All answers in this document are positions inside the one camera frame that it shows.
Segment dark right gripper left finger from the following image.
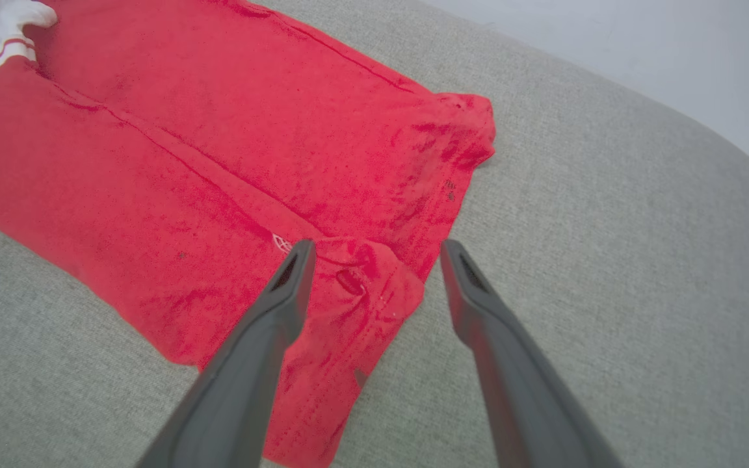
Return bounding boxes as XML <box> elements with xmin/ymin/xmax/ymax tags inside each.
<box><xmin>135</xmin><ymin>239</ymin><xmax>317</xmax><ymax>468</ymax></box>

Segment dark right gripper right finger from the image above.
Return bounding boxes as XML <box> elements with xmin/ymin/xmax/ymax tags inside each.
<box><xmin>440</xmin><ymin>239</ymin><xmax>624</xmax><ymax>468</ymax></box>

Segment red and white shirt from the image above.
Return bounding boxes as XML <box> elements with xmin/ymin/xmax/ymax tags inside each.
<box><xmin>0</xmin><ymin>0</ymin><xmax>497</xmax><ymax>468</ymax></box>

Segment grey fabric sofa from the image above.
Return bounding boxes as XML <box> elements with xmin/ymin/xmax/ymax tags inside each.
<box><xmin>0</xmin><ymin>0</ymin><xmax>749</xmax><ymax>468</ymax></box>

